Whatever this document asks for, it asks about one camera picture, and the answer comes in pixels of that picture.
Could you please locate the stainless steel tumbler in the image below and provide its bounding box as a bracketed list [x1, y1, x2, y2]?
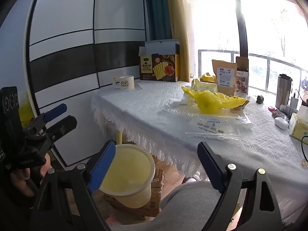
[275, 74, 293, 109]

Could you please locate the pale yellow wrapper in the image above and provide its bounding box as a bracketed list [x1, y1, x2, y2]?
[184, 78, 218, 106]

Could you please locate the black and white wardrobe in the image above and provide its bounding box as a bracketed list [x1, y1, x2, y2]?
[25, 0, 150, 166]

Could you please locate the person's grey trouser leg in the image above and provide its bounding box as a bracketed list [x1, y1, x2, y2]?
[159, 180, 227, 231]

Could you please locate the kraft paper pouch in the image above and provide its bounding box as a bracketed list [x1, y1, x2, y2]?
[212, 59, 237, 96]

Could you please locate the yellow tissue pack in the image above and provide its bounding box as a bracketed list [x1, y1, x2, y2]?
[289, 105, 308, 145]

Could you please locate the yellow curtain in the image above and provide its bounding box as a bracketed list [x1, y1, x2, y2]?
[165, 0, 195, 82]

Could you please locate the pale yellow waste bin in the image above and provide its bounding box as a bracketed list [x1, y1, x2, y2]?
[97, 144, 156, 208]

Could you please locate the black charging cable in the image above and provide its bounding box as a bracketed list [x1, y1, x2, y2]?
[301, 135, 308, 167]

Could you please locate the white picture carton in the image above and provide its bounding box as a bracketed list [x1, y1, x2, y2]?
[235, 56, 249, 94]

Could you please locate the teal curtain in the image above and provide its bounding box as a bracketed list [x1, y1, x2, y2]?
[143, 0, 175, 41]

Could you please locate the clear printed plastic bag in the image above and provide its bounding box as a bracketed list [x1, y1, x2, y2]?
[191, 115, 254, 137]
[185, 125, 243, 145]

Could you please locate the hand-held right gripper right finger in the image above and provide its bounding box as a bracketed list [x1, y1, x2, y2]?
[197, 141, 287, 231]

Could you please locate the grey rolled item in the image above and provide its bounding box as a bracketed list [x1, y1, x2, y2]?
[279, 104, 297, 116]

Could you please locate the yellow shopping bag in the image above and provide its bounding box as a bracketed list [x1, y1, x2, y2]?
[19, 102, 35, 128]

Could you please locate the brown and yellow cracker box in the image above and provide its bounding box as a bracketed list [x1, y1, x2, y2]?
[138, 39, 181, 83]

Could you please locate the white cartoon mug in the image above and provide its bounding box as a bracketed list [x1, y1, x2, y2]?
[113, 75, 135, 92]

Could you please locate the black window frame post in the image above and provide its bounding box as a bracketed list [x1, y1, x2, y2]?
[227, 0, 249, 59]

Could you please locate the white earbud case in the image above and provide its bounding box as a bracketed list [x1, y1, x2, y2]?
[274, 117, 289, 130]

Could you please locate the yellow plastic bag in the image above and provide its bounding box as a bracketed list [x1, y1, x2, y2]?
[181, 85, 247, 113]

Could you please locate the small box of yellow packets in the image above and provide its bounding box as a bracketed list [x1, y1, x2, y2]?
[199, 73, 217, 83]

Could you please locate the balcony railing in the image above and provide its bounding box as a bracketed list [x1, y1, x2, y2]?
[198, 49, 308, 95]

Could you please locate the person's left forearm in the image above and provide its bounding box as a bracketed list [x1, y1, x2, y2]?
[0, 173, 36, 231]

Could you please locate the person's left hand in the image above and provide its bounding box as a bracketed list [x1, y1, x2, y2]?
[10, 153, 51, 197]

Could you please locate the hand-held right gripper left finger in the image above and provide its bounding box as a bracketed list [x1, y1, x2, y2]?
[30, 140, 117, 231]

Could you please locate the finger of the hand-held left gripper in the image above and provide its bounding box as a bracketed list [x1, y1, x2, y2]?
[23, 103, 68, 135]
[25, 115, 78, 151]

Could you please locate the clear plastic wrapper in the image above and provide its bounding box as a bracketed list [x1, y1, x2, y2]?
[166, 99, 200, 116]

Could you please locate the white textured tablecloth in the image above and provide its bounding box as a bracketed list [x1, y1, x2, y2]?
[91, 80, 308, 224]

